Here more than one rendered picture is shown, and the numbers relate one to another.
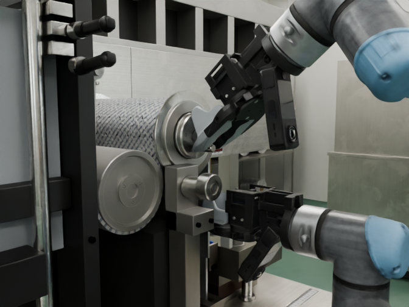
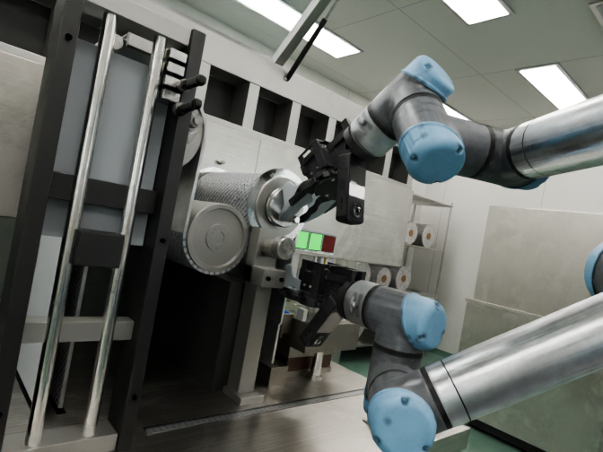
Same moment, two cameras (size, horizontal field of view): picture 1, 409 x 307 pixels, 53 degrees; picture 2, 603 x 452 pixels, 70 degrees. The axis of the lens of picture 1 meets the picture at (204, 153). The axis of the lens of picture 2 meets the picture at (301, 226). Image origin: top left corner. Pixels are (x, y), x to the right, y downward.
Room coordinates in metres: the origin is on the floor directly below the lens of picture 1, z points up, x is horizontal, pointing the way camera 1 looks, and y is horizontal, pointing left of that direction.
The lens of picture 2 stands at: (-0.13, -0.13, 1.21)
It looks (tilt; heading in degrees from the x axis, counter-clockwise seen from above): 1 degrees up; 8
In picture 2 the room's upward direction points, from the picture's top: 10 degrees clockwise
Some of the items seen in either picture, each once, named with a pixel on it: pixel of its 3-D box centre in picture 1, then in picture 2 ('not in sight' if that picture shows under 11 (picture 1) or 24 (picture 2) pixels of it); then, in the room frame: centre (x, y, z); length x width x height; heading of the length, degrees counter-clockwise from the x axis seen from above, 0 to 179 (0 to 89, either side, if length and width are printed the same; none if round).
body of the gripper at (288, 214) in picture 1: (265, 217); (331, 289); (0.66, -0.10, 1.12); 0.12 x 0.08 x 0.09; 50
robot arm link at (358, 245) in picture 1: (363, 244); (404, 318); (0.55, -0.22, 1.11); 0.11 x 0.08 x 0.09; 50
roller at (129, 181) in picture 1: (83, 180); (186, 230); (0.68, 0.20, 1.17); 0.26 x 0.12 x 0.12; 50
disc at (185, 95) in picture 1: (187, 135); (279, 206); (0.68, 0.03, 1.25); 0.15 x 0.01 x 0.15; 140
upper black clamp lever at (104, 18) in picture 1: (94, 27); (193, 82); (0.36, 0.09, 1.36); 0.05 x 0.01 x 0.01; 50
